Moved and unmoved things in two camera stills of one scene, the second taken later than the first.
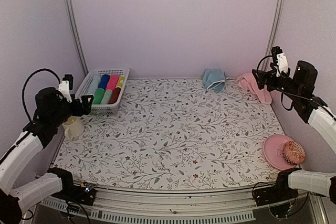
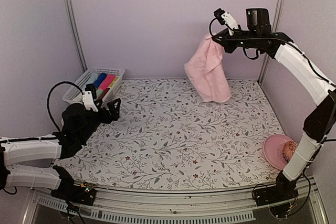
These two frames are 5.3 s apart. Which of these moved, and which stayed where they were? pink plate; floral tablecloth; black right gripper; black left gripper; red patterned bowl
Moved: black left gripper; black right gripper
Stayed: floral tablecloth; pink plate; red patterned bowl
